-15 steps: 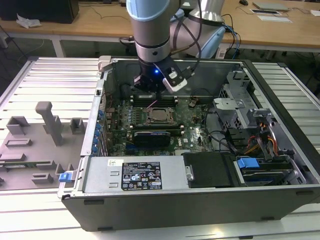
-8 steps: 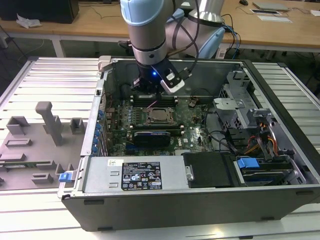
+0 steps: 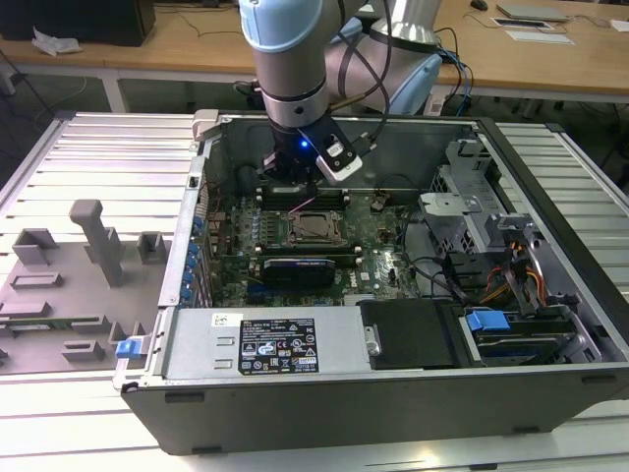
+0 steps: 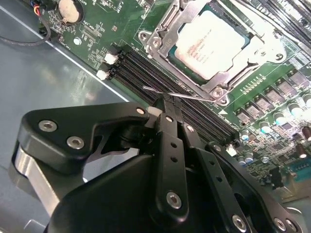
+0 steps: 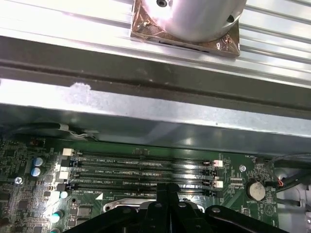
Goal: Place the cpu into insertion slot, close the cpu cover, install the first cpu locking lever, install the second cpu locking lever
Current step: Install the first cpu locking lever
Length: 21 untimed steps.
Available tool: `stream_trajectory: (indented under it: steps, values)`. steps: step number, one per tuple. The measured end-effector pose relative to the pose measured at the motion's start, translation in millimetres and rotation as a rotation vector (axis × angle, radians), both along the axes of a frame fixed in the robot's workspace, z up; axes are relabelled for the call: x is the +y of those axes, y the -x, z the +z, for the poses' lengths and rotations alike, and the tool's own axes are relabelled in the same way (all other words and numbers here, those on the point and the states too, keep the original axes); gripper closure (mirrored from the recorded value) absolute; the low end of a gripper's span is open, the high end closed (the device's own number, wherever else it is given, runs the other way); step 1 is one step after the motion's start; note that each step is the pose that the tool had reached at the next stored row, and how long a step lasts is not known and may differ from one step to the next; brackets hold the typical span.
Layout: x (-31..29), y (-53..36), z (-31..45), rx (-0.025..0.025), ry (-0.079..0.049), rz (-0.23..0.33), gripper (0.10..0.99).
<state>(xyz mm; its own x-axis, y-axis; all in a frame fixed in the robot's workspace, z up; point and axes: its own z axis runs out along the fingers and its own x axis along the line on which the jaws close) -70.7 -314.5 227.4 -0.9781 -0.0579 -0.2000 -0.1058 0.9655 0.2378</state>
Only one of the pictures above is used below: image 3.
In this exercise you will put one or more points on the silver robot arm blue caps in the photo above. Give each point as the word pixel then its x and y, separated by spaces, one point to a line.
pixel 290 64

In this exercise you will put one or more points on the black RAM slot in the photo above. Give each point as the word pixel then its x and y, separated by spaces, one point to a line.
pixel 334 205
pixel 334 196
pixel 334 193
pixel 265 249
pixel 268 244
pixel 334 201

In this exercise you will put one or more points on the CPU socket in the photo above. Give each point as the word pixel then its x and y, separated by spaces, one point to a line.
pixel 293 245

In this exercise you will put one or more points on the round coin cell battery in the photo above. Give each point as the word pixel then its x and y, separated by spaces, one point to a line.
pixel 381 202

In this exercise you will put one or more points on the blue expansion card clip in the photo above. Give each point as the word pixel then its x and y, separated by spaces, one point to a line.
pixel 188 287
pixel 199 227
pixel 194 256

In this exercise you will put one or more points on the wooden desk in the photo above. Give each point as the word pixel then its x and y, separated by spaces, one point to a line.
pixel 196 54

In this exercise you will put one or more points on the black graphics card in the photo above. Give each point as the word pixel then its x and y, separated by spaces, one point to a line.
pixel 300 273

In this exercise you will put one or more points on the small white device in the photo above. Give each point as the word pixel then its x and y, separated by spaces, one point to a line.
pixel 435 104

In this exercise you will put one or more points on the green motherboard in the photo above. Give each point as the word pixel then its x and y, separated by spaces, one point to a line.
pixel 388 275

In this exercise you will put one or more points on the silver finned heatsink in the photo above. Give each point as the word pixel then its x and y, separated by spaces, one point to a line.
pixel 359 300

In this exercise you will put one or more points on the silver metal drive cage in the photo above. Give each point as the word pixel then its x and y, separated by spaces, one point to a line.
pixel 449 204

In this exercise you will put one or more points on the grey parts rack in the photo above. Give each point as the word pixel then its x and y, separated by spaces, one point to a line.
pixel 91 216

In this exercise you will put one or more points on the grey power supply unit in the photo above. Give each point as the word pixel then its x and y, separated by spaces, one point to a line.
pixel 196 344

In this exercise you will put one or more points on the black plastic shroud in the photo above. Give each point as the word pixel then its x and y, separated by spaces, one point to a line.
pixel 408 334

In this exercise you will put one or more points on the black computer mouse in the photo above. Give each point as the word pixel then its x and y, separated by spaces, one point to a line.
pixel 479 5

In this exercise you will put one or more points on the black computer tower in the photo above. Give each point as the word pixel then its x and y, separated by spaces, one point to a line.
pixel 74 19

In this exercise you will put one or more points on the white crumpled paper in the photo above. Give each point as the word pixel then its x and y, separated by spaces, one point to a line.
pixel 54 41

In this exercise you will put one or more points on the blue case latch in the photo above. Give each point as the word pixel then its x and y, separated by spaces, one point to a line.
pixel 127 348

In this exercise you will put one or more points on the hard disk in blue carrier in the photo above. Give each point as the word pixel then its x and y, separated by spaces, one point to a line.
pixel 486 319

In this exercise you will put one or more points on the silver laptop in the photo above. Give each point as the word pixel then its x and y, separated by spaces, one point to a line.
pixel 533 11

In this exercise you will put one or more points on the black grey PC case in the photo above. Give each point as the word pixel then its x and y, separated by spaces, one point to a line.
pixel 344 418

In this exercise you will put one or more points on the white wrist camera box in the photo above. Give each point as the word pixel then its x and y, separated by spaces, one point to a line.
pixel 344 169

